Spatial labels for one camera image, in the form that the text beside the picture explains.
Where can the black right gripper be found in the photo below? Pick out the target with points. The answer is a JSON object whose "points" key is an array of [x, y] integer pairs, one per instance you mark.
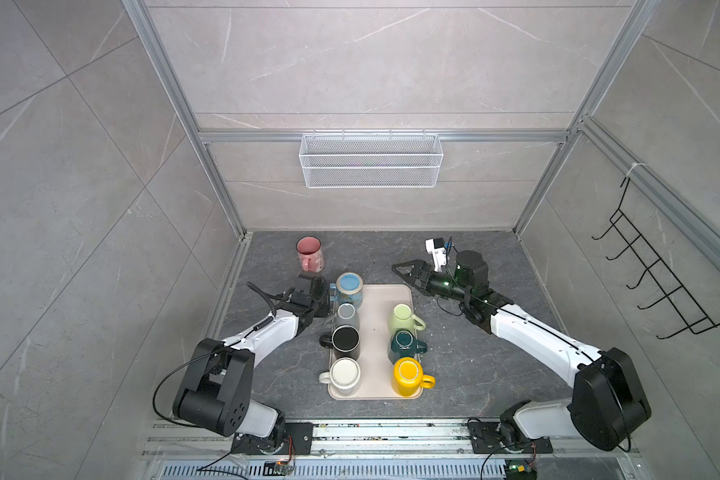
{"points": [[413, 282]]}

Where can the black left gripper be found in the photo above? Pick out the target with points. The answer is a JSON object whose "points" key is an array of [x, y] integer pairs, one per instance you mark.
{"points": [[324, 288]]}

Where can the blue butterfly mug yellow inside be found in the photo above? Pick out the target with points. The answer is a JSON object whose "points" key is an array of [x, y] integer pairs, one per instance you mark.
{"points": [[349, 289]]}

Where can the light green mug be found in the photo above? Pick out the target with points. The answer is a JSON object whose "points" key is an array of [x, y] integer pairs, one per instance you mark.
{"points": [[403, 318]]}

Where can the pink mug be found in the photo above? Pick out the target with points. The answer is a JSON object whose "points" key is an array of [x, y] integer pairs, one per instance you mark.
{"points": [[309, 249]]}

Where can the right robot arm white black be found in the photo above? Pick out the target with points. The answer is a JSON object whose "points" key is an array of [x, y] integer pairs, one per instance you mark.
{"points": [[608, 402]]}

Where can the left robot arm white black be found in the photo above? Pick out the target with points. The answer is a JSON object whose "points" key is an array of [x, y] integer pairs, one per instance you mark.
{"points": [[215, 391]]}

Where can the grey mug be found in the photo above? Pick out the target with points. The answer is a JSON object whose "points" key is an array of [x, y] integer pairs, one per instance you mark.
{"points": [[347, 316]]}

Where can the black mug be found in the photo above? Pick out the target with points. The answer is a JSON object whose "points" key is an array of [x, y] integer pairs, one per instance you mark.
{"points": [[343, 341]]}

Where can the dark green mug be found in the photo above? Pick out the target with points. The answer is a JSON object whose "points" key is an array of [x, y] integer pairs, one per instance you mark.
{"points": [[403, 344]]}

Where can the white mug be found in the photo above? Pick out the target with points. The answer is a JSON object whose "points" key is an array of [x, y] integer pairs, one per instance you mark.
{"points": [[343, 376]]}

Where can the beige plastic tray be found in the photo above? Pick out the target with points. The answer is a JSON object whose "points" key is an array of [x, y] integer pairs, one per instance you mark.
{"points": [[377, 380]]}

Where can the white wire mesh basket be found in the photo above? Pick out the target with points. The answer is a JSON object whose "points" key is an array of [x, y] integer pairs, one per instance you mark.
{"points": [[370, 160]]}

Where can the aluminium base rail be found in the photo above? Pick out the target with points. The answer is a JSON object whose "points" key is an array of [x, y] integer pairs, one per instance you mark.
{"points": [[413, 448]]}

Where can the black wire hook rack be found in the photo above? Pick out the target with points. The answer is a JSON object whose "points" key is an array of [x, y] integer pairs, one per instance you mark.
{"points": [[653, 266]]}

